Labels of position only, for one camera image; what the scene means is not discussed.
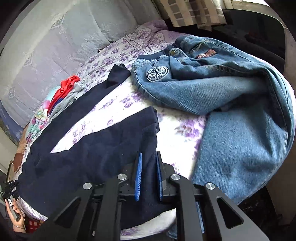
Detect folded teal pink floral blanket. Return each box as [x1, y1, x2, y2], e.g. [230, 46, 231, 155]
[26, 86, 60, 142]

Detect red white blue garment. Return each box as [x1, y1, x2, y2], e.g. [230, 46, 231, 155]
[47, 75, 80, 115]

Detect purple floral bed sheet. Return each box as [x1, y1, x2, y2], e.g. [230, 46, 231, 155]
[17, 21, 206, 240]

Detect navy blue sweatpants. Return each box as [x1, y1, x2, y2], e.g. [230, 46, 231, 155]
[18, 64, 173, 229]

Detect blue denim jeans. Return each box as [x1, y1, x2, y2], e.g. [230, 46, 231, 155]
[131, 36, 295, 204]

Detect red patterned cloth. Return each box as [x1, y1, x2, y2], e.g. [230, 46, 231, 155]
[25, 217, 44, 233]

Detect brown orange pillow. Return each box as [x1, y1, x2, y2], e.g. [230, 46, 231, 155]
[13, 125, 29, 173]

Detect white lace curtain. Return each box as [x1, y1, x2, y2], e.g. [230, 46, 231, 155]
[1, 1, 160, 126]

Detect person's left hand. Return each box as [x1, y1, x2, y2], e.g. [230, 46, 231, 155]
[4, 198, 27, 231]

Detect folded grey garment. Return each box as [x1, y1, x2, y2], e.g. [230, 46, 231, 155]
[48, 79, 86, 123]

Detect beige checkered curtain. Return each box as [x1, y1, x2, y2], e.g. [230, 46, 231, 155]
[160, 0, 226, 28]

